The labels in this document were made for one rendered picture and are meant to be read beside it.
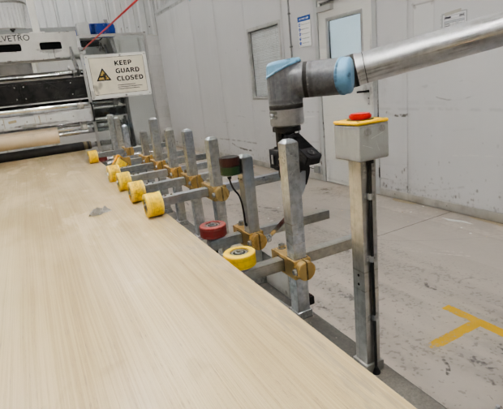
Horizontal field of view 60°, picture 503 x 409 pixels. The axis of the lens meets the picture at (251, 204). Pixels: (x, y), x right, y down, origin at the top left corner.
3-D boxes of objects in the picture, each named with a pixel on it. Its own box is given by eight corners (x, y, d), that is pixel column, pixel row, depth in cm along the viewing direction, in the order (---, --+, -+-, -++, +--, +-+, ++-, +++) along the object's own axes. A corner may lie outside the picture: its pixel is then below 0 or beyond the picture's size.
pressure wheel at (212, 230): (223, 251, 139) (219, 217, 136) (234, 259, 132) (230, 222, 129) (199, 257, 136) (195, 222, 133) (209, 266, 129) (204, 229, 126)
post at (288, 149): (303, 314, 118) (290, 137, 105) (311, 320, 115) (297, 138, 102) (292, 318, 117) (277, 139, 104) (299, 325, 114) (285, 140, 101)
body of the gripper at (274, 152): (293, 165, 126) (290, 123, 123) (309, 169, 119) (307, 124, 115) (269, 170, 123) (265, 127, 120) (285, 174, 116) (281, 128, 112)
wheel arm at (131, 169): (207, 157, 235) (206, 151, 234) (209, 158, 231) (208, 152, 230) (112, 174, 214) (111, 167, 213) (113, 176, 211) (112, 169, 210)
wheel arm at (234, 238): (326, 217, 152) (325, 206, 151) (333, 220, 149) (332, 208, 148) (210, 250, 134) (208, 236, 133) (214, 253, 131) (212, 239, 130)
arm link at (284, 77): (300, 56, 107) (260, 60, 109) (303, 108, 110) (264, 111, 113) (305, 57, 115) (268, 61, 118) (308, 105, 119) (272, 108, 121)
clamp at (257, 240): (247, 236, 143) (246, 221, 142) (268, 247, 131) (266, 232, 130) (232, 240, 141) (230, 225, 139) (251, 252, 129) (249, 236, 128)
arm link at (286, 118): (310, 106, 114) (277, 110, 110) (311, 125, 115) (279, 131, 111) (291, 105, 121) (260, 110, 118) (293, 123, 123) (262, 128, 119)
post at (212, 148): (230, 264, 163) (213, 135, 150) (233, 268, 160) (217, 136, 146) (221, 267, 161) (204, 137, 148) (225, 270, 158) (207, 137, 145)
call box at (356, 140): (363, 156, 85) (362, 115, 83) (389, 160, 79) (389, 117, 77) (334, 162, 83) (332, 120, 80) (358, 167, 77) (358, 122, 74)
